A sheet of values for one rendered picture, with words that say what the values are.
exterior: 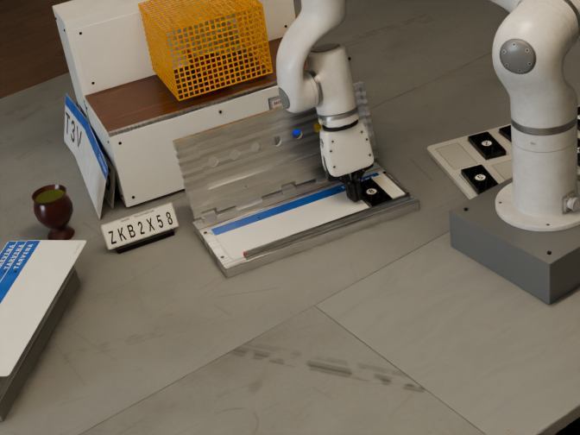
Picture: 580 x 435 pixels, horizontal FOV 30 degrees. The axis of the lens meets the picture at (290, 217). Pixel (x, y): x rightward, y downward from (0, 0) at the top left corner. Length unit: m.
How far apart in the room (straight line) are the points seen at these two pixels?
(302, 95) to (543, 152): 0.49
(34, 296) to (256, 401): 0.48
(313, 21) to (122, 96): 0.59
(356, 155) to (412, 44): 0.83
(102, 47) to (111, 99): 0.12
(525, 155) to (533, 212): 0.12
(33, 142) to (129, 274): 0.71
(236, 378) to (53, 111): 1.27
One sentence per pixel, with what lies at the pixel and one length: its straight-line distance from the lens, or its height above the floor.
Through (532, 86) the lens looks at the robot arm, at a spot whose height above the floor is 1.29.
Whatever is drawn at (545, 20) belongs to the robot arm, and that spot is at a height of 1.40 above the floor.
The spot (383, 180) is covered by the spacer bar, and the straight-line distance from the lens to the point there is 2.36.
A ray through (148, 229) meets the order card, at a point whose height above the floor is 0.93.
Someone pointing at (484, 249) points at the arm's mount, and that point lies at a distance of 2.11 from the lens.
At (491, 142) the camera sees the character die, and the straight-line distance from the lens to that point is 2.49.
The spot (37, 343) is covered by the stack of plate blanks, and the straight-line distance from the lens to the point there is 2.10.
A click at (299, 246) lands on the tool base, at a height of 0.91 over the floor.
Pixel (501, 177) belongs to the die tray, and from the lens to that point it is 2.39.
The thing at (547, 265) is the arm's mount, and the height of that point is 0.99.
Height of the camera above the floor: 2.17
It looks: 33 degrees down
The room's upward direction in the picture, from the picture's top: 9 degrees counter-clockwise
